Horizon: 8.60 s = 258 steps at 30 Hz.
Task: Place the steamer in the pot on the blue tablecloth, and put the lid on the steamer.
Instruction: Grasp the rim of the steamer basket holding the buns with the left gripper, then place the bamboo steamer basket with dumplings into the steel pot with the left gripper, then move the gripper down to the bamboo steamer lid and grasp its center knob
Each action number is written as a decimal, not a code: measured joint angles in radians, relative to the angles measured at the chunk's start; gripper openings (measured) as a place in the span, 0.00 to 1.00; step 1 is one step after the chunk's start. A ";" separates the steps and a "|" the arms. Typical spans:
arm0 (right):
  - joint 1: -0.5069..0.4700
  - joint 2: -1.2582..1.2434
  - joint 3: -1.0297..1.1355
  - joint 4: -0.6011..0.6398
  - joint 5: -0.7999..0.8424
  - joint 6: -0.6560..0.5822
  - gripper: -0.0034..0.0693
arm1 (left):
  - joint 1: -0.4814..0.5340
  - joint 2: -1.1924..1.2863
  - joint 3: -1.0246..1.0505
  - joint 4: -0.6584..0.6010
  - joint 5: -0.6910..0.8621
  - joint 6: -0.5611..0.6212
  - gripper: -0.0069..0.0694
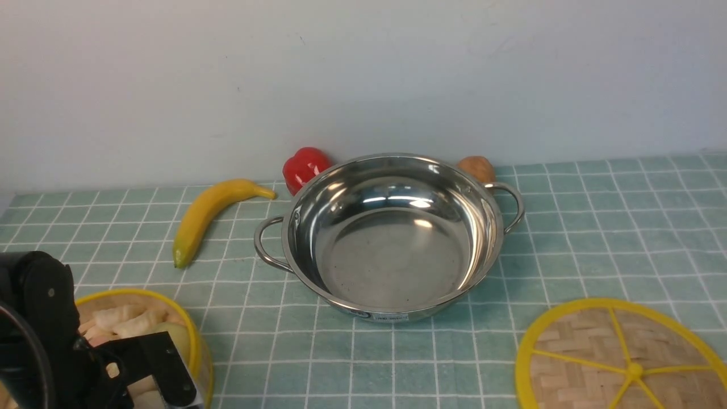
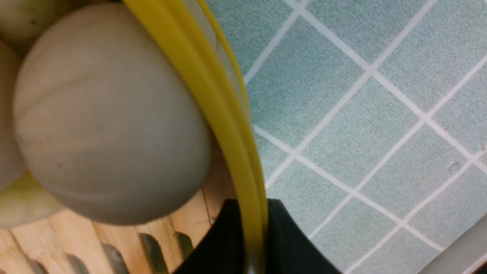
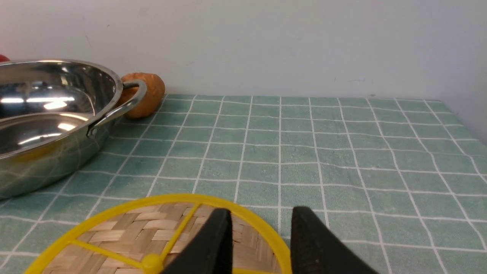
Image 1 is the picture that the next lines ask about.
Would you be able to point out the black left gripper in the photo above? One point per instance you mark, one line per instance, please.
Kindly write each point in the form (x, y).
(151, 375)

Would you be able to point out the bamboo steamer basket yellow rim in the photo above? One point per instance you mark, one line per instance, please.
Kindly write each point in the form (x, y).
(200, 367)

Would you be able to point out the bamboo steamer lid yellow rim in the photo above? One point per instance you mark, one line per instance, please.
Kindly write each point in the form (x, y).
(610, 353)

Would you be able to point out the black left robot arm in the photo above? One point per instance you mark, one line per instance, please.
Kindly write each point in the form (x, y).
(45, 361)

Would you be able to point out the stainless steel pot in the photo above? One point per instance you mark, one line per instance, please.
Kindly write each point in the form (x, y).
(391, 238)

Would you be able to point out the pale green round bun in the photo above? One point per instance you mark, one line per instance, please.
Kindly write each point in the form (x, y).
(179, 335)

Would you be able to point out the white pleated dumpling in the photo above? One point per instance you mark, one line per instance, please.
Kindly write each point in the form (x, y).
(107, 319)
(140, 325)

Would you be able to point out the yellow banana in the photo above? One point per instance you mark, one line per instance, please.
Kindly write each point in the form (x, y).
(204, 209)

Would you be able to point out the red bell pepper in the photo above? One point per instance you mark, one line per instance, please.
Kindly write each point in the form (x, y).
(303, 166)

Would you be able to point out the green checkered tablecloth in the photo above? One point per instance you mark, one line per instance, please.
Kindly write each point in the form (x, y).
(651, 231)

